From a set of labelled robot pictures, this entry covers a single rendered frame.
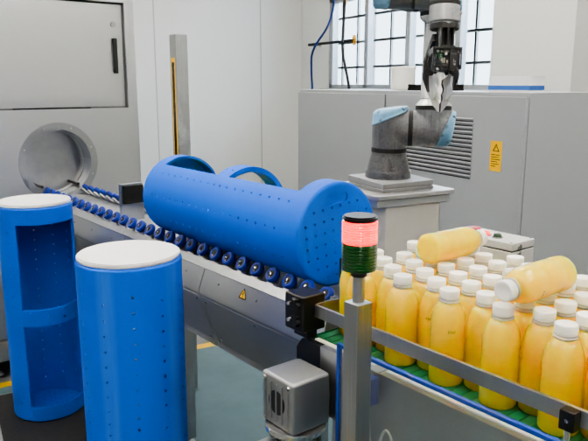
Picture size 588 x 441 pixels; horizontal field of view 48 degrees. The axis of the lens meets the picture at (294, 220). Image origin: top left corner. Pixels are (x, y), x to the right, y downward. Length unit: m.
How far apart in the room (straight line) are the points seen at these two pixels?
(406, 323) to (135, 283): 0.71
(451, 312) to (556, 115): 2.12
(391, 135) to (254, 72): 5.12
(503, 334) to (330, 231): 0.65
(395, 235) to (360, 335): 0.94
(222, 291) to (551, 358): 1.12
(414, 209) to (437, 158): 1.49
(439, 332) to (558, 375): 0.25
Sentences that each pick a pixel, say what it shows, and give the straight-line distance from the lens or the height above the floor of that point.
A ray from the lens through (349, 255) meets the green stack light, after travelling 1.16.
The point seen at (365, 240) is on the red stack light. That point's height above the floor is 1.22.
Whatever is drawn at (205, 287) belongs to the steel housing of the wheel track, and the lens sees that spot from 2.12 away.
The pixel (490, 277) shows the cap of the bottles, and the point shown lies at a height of 1.09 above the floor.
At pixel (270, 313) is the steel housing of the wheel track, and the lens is 1.84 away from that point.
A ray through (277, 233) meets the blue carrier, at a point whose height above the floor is 1.10.
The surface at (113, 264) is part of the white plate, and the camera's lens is 1.74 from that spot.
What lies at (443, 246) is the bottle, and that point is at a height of 1.13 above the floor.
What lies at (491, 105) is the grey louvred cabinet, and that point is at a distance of 3.34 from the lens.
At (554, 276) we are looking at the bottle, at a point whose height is 1.14.
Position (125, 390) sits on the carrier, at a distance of 1.85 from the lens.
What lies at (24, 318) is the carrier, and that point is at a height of 0.59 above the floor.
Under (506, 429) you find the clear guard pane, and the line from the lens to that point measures 1.19.
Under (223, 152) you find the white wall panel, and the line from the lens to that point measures 7.09.
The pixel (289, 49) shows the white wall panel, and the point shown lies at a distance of 7.40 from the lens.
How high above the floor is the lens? 1.49
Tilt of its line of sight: 12 degrees down
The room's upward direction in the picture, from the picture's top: straight up
